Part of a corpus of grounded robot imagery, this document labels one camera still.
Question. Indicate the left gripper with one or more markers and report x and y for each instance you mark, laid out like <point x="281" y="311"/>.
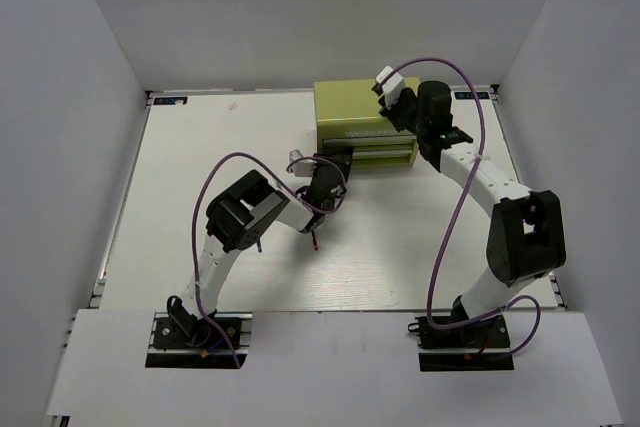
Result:
<point x="342" y="158"/>

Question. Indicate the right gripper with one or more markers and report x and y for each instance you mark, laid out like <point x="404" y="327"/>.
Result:
<point x="390" y="111"/>

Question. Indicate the green metal drawer box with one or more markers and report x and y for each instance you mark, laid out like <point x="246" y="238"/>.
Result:
<point x="347" y="118"/>

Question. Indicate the red pen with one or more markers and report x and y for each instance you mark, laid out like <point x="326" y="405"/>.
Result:
<point x="314" y="241"/>

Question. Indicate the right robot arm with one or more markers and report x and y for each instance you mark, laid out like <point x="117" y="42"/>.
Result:
<point x="526" y="234"/>

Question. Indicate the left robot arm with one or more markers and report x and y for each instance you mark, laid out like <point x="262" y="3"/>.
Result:
<point x="238" y="217"/>

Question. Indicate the right corner label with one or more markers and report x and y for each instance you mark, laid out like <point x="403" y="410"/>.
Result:
<point x="461" y="95"/>

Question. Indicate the corner label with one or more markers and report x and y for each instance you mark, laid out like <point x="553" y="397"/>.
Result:
<point x="461" y="95"/>
<point x="171" y="100"/>

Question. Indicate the left corner label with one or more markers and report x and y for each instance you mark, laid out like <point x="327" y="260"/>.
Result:
<point x="171" y="100"/>

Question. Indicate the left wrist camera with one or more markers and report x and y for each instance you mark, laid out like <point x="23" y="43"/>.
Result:
<point x="299" y="165"/>

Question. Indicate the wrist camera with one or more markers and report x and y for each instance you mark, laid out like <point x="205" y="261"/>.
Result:
<point x="390" y="82"/>
<point x="299" y="165"/>

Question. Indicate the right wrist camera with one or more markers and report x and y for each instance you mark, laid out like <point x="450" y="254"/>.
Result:
<point x="390" y="82"/>

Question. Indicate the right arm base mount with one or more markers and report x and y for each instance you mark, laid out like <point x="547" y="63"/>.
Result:
<point x="480" y="347"/>

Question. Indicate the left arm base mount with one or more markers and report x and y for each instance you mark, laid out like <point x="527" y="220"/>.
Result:
<point x="170" y="348"/>

